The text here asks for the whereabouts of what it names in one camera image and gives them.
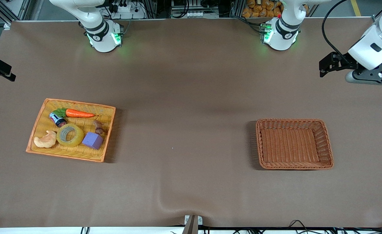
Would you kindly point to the yellow tape roll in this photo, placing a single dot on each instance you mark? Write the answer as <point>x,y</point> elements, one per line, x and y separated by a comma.
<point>60,138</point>

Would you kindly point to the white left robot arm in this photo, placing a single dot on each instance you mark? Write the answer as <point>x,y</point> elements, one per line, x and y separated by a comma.
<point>280,39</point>

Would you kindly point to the yellow woven tray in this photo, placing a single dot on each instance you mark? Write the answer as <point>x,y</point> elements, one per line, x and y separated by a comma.
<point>44,123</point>

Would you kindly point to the blue battery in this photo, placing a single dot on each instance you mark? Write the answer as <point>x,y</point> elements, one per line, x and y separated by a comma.
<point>57,119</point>

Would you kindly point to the tan toy croissant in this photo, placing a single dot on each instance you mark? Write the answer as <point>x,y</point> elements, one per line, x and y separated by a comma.
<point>46,141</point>

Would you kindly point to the brown wicker basket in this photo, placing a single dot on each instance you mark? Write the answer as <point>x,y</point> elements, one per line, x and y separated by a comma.
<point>293,144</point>

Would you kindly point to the orange toy carrot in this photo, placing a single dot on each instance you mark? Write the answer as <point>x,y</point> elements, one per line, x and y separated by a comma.
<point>77,113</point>

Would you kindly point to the bag of orange snacks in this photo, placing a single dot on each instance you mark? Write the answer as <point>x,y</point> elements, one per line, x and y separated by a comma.
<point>262,8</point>

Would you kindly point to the brown toy figure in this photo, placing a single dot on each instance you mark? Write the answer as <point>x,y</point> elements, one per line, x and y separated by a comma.
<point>98,126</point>

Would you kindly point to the purple cube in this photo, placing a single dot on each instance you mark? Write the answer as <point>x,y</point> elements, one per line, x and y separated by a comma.
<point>92,140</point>

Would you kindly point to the white power strip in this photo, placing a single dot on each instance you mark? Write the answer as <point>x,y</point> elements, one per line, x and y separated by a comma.
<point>126,8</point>

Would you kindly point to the aluminium frame profile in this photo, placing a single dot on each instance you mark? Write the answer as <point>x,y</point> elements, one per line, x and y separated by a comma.
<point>2,9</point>

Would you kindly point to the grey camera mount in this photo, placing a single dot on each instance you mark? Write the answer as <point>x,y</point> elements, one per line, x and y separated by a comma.
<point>191,224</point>

